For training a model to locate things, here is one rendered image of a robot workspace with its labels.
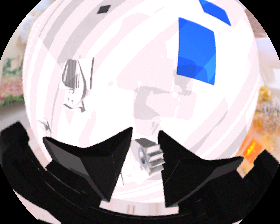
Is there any blue flat rectangular plate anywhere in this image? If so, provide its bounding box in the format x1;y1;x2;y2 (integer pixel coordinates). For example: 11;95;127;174
200;0;232;26
176;18;217;85

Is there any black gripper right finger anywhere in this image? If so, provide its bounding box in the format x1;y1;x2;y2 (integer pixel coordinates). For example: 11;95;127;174
157;129;245;208

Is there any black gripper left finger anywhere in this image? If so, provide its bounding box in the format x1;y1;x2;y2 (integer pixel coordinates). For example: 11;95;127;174
42;127;133;202

